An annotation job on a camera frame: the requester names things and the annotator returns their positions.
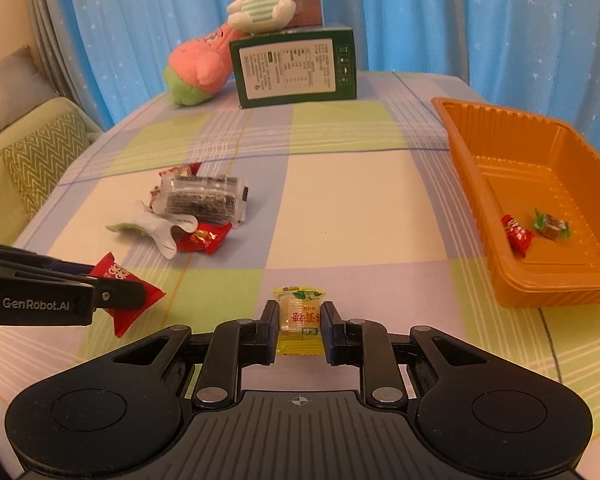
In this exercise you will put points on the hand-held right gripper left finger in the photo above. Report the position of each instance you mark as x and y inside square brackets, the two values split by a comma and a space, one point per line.
[272, 332]

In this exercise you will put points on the red candy with gold label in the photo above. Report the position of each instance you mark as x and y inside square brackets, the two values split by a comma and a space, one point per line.
[205, 237]

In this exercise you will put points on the green sofa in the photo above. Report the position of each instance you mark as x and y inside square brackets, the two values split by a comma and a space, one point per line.
[0, 195]

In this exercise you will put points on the small red wrapped candy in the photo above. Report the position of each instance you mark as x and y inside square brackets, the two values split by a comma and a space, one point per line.
[517, 235]

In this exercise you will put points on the pink star plush toy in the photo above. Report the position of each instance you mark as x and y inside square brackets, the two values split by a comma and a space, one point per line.
[195, 60]

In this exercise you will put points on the white and green snack wrapper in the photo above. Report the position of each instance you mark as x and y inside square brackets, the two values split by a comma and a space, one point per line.
[155, 225]

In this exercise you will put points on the green zigzag cushion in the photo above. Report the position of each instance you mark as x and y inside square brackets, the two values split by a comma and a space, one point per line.
[45, 160]

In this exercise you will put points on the plaid tablecloth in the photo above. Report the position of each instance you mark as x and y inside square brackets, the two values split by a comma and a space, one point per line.
[355, 200]

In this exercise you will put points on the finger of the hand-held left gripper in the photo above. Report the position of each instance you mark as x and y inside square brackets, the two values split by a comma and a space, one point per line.
[40, 260]
[125, 294]

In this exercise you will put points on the orange plastic tray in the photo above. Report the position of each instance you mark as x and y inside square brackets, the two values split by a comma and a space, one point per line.
[530, 180]

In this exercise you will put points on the grey curtain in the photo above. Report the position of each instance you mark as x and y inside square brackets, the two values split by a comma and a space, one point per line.
[42, 35]

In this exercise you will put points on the green cardboard box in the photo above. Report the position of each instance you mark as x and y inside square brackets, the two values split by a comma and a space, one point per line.
[290, 67]

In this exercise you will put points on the blue starry curtain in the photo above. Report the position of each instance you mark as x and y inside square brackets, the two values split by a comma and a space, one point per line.
[430, 20]

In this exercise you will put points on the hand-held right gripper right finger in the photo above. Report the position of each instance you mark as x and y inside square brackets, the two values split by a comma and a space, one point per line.
[330, 334]

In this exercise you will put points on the beige pillow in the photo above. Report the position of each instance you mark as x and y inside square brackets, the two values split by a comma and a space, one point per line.
[10, 85]

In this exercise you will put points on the green and brown wrapped candy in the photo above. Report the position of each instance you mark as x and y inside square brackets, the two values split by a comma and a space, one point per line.
[552, 227]

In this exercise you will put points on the dark red foil candy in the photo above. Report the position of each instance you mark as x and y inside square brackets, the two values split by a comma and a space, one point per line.
[187, 169]

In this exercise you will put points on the yellow candy packet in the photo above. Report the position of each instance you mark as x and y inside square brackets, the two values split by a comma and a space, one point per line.
[300, 315]

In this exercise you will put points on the clear seaweed snack packet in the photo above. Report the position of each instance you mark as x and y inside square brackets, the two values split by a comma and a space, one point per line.
[200, 200]

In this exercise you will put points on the red dotted snack packet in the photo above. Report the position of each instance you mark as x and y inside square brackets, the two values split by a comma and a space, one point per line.
[111, 271]

